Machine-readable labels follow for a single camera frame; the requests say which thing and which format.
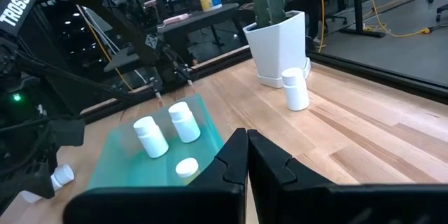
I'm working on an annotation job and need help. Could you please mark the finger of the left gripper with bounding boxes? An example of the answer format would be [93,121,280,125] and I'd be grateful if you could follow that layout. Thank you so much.
[0,162,56,214]

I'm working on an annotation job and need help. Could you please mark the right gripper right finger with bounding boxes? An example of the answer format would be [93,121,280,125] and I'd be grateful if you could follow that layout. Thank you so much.
[247,129,448,224]

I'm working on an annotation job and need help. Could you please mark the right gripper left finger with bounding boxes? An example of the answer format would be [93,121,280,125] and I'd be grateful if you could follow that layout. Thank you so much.
[62,127,250,224]

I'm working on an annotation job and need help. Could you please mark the yellow pill bottle white cap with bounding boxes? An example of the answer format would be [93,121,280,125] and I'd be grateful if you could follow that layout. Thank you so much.
[175,157,201,183]

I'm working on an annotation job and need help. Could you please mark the teal translucent plastic basket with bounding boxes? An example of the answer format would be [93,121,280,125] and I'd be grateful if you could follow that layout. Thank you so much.
[86,93,225,190]

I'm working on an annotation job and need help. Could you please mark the pink object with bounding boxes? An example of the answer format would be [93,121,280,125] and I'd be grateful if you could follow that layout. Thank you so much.
[159,13,193,27]

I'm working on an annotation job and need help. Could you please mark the dark side table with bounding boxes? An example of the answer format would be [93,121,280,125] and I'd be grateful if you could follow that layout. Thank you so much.
[156,2,253,55]

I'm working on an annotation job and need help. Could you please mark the black desk stand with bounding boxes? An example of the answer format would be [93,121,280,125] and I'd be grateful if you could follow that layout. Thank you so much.
[338,0,386,39]

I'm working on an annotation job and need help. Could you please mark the black aluminium table frame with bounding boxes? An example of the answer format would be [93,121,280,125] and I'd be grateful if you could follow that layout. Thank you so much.
[78,45,448,125]

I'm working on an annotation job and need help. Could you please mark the yellow extension cable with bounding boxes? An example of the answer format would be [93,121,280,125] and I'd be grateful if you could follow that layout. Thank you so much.
[316,0,432,54]

